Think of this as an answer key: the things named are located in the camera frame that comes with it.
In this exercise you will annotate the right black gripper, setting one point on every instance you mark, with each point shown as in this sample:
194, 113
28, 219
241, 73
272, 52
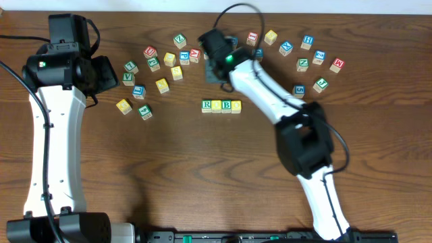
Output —
212, 61

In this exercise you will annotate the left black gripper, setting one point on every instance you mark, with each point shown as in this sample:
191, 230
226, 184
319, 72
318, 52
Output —
105, 72

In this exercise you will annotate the green B block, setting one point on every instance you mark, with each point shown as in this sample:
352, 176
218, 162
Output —
226, 106

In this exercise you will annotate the yellow O block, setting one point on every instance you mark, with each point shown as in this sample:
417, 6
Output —
216, 106
236, 106

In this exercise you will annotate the green R block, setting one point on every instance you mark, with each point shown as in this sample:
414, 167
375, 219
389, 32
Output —
206, 106

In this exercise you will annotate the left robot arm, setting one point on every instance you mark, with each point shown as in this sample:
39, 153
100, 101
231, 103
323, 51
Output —
55, 208

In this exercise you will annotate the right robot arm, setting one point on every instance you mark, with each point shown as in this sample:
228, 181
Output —
303, 136

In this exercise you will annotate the blue D block top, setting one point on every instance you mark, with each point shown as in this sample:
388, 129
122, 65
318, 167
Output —
234, 42

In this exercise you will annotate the blue d block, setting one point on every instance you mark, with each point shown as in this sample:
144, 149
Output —
234, 42
258, 53

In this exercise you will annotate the red A block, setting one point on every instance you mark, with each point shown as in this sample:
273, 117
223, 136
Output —
195, 55

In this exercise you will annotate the red I block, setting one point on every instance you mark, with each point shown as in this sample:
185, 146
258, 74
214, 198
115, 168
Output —
252, 39

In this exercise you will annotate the blue D block lower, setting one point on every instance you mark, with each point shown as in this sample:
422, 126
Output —
258, 53

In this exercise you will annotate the blue P block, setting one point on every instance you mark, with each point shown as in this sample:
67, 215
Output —
184, 57

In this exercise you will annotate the yellow S block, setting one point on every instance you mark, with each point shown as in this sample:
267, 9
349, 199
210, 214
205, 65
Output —
177, 73

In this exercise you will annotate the green Z block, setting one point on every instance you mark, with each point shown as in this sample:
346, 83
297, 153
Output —
180, 41

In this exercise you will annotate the yellow block upper left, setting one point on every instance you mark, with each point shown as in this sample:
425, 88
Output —
169, 59

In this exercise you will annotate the yellow block top right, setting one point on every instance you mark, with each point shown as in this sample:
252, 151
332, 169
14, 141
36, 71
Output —
270, 37

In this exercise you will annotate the yellow block centre left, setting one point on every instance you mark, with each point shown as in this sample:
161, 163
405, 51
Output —
162, 85

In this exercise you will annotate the blue X block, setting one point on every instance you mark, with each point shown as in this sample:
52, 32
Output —
285, 48

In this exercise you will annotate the green J block left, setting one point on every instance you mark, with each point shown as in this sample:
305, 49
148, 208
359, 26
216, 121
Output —
153, 64

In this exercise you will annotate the green j block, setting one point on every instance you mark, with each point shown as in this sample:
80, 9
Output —
153, 64
320, 85

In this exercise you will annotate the green 7 block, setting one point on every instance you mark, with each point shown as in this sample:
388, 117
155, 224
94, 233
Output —
131, 67

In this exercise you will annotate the red U block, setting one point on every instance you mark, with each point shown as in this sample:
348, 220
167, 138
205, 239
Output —
150, 52

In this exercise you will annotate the green V block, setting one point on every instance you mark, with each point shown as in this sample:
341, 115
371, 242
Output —
128, 79

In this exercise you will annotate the blue 5 block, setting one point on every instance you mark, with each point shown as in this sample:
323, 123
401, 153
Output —
299, 91

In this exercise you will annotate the blue H block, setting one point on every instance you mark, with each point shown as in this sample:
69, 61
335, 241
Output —
307, 42

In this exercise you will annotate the blue L block left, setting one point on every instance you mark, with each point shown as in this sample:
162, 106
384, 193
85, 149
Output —
139, 92

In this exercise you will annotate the yellow block far left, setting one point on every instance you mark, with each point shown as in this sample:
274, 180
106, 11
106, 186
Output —
124, 106

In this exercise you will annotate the green 4 block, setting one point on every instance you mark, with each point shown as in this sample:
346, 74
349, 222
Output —
145, 112

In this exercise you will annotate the green J block right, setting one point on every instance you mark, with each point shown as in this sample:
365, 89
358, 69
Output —
320, 85

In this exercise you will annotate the red M block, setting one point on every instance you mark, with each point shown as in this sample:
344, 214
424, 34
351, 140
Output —
337, 65

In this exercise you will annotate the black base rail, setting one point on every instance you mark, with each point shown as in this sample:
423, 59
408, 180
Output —
247, 237

